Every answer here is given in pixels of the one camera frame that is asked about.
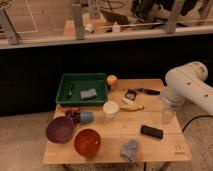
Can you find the red marker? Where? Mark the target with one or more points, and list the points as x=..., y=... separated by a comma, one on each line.
x=68, y=109

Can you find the black handled tool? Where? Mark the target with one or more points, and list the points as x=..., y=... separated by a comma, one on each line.
x=148, y=91

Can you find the small black square object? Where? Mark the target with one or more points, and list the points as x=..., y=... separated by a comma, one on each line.
x=130, y=95

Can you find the green plastic tray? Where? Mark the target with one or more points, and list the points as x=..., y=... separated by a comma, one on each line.
x=82, y=81

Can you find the grey sponge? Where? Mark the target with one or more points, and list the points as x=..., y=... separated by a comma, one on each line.
x=88, y=94

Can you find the orange bowl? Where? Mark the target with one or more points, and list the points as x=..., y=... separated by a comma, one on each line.
x=87, y=143

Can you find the crumpled grey cloth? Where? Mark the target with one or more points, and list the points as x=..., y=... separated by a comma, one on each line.
x=128, y=151

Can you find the dark purple grapes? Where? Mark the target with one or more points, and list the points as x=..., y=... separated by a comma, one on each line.
x=75, y=116

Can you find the clear plastic cup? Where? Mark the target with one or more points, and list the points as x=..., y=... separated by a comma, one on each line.
x=168, y=114

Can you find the orange ball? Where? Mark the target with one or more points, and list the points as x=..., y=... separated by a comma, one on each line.
x=111, y=81

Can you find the yellow banana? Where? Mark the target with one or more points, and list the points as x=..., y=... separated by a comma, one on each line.
x=130, y=105

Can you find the purple bowl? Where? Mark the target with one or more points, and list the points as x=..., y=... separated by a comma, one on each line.
x=60, y=130

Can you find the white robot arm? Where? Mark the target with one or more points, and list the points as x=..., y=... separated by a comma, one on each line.
x=188, y=82

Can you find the white paper cup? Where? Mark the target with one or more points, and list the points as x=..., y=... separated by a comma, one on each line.
x=110, y=108

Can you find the dark green tool in tray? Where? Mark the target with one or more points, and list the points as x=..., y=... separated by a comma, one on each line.
x=71, y=89

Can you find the blue cup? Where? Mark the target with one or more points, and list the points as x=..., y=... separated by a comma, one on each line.
x=86, y=117

